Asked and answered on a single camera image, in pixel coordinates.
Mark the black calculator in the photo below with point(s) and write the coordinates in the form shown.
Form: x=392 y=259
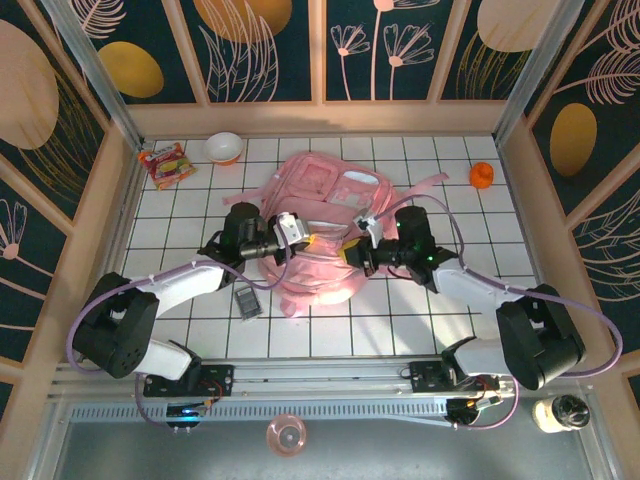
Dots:
x=248 y=302

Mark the metal base rail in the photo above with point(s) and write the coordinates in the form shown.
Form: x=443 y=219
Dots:
x=320 y=377

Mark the pink backpack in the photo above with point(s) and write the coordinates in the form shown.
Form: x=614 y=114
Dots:
x=325 y=190

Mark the pink plastic cup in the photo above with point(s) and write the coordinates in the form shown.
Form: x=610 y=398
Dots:
x=286 y=435

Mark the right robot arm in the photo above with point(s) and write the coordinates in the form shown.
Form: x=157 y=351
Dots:
x=475 y=280

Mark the orange toy fruit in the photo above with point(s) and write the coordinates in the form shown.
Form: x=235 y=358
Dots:
x=482 y=175

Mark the white and orange bowl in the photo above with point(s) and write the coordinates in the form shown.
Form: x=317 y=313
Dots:
x=223 y=147

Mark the white bottle with black cap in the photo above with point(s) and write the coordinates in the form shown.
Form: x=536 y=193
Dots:
x=560 y=414

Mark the aluminium frame post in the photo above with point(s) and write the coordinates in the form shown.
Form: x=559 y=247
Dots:
x=100 y=75
x=540 y=65

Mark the orange snack packet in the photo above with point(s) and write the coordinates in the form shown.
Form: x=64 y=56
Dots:
x=167 y=166

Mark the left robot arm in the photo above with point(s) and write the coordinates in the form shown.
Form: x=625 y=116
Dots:
x=180 y=287

